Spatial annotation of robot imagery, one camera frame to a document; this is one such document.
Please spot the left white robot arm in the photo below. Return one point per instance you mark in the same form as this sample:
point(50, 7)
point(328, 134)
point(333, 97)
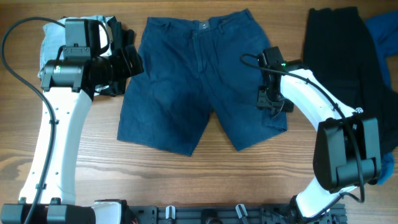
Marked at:
point(67, 90)

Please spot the blue garment under pile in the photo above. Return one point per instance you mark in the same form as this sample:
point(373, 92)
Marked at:
point(383, 29)

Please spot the folded light blue jeans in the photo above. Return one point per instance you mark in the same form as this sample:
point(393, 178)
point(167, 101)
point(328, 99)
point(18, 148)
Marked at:
point(55, 37)

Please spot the black pants pile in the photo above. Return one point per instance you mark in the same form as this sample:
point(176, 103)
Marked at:
point(340, 52)

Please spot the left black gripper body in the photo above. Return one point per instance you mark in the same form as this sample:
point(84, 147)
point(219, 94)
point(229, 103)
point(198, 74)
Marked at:
point(116, 67)

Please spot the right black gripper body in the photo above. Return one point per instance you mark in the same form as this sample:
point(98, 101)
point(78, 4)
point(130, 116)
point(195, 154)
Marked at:
point(265, 96)

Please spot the folded black garment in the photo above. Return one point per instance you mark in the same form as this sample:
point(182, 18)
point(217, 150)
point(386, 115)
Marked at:
point(120, 39)

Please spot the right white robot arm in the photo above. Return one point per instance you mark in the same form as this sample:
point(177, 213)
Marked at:
point(347, 152)

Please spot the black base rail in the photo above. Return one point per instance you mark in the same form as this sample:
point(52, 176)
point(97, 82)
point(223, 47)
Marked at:
point(266, 214)

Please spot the navy blue shorts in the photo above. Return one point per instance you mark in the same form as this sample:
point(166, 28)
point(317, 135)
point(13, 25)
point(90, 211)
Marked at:
point(191, 70)

